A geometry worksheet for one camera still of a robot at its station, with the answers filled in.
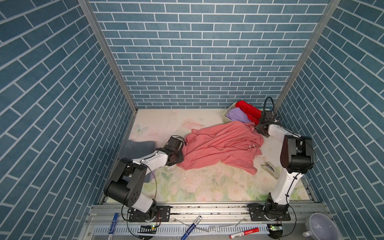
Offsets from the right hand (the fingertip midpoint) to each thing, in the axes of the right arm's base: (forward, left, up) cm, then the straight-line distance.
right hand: (262, 126), depth 102 cm
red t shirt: (+10, +4, +1) cm, 11 cm away
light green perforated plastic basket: (+6, +25, -1) cm, 25 cm away
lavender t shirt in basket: (+8, +18, +3) cm, 20 cm away
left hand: (-25, +53, -6) cm, 59 cm away
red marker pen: (-60, +18, -6) cm, 63 cm away
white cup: (-55, -19, -6) cm, 58 cm away
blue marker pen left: (-67, +78, -4) cm, 103 cm away
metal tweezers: (-59, +33, -7) cm, 68 cm away
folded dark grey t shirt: (-24, +82, -1) cm, 85 cm away
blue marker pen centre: (-60, +42, -5) cm, 74 cm away
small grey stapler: (-27, -1, -6) cm, 28 cm away
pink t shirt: (-12, +20, -5) cm, 24 cm away
